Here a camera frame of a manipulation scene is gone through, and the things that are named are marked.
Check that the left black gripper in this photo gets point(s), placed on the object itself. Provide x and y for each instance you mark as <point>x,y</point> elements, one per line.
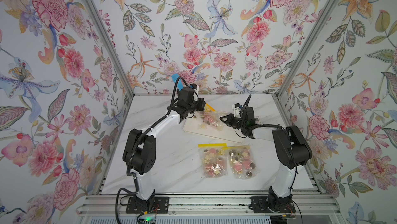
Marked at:
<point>199,106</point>

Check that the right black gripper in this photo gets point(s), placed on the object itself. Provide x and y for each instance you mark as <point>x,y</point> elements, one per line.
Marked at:
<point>230,118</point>

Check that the ziploc bag yellow duck print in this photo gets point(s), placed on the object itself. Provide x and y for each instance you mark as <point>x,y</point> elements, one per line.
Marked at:
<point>209,119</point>

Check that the ziploc bag of cookies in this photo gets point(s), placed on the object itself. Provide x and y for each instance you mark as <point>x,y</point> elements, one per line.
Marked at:
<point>213,159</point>
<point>241,160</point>

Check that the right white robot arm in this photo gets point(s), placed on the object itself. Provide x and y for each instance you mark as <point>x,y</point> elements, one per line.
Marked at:
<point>292,149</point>

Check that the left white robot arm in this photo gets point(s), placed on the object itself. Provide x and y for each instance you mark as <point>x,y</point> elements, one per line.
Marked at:
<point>140,150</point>

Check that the white rectangular tray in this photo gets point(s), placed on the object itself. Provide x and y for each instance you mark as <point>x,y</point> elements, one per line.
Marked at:
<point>227,134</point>

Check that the blue microphone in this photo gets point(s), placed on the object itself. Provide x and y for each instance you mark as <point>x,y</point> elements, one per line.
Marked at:
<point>177,79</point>

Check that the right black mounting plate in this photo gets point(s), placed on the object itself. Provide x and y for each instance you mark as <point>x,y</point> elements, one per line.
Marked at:
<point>274,205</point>

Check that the black mounting plate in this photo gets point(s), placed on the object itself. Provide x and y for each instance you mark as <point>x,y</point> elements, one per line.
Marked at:
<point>274,205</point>
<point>156,205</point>

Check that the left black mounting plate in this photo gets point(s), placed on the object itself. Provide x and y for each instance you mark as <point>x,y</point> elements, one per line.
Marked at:
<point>156,205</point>

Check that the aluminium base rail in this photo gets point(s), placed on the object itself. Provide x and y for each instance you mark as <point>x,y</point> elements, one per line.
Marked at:
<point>307,202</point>

